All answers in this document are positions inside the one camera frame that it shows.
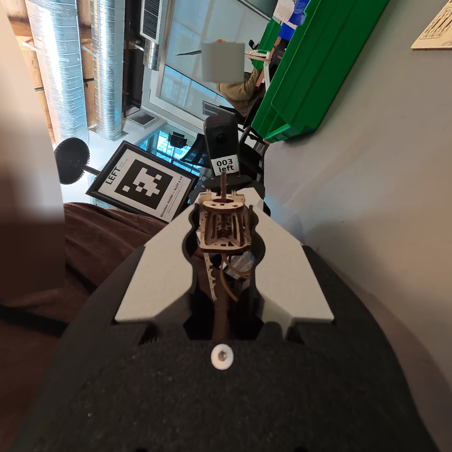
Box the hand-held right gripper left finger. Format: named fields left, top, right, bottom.
left=115, top=203, right=203, bottom=332

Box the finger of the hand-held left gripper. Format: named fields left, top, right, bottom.
left=243, top=188, right=265, bottom=214

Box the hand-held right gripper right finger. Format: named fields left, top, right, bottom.
left=247, top=205, right=335, bottom=336

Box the wooden cage-shaped model assembly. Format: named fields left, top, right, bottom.
left=198, top=176, right=255, bottom=254

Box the black office chair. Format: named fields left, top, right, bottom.
left=237, top=121, right=270, bottom=184

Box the black disc stand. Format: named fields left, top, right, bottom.
left=54, top=137, right=103, bottom=185

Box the plywood parts sheet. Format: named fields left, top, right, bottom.
left=411, top=3, right=452, bottom=51

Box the blue plastic bin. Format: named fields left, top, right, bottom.
left=278, top=0, right=308, bottom=39

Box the white ceiling vent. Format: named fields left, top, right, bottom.
left=125, top=109, right=158, bottom=128

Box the person's brown clothing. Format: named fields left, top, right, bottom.
left=0, top=275, right=121, bottom=452

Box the black framed marker sign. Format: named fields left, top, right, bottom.
left=86, top=141, right=200, bottom=224

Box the white air vent unit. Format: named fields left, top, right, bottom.
left=139, top=0, right=164, bottom=45

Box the silver ventilation duct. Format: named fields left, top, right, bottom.
left=143, top=42, right=167, bottom=72
left=25, top=0, right=89, bottom=142
left=90, top=0, right=125, bottom=141

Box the green plastic bin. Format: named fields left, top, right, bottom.
left=251, top=0, right=391, bottom=143

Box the person's left forearm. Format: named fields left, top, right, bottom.
left=64, top=202, right=198, bottom=295

